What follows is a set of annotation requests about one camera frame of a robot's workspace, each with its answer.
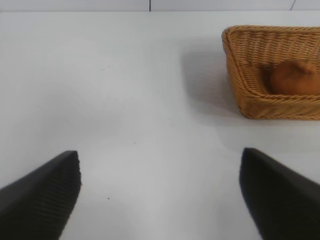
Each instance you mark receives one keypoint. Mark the woven wicker basket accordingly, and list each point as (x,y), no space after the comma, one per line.
(250,50)

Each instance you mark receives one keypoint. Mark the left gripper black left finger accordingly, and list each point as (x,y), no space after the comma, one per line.
(37,200)

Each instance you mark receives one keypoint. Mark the orange fruit with knob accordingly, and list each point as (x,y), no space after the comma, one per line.
(292,80)

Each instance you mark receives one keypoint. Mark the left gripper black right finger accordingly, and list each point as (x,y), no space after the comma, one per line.
(282,200)

